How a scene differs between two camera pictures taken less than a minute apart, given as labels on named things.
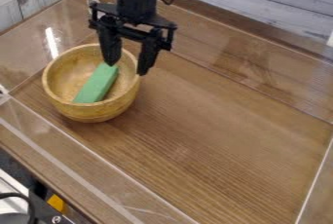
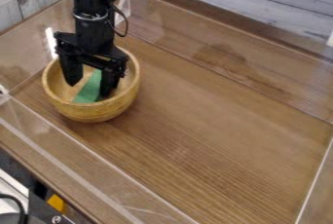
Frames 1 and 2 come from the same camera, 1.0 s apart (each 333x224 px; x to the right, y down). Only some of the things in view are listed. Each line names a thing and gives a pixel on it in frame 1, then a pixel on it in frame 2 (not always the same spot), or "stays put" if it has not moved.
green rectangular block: (98, 84) stays put
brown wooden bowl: (69, 72) stays put
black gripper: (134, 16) to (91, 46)
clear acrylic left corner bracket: (4, 95) stays put
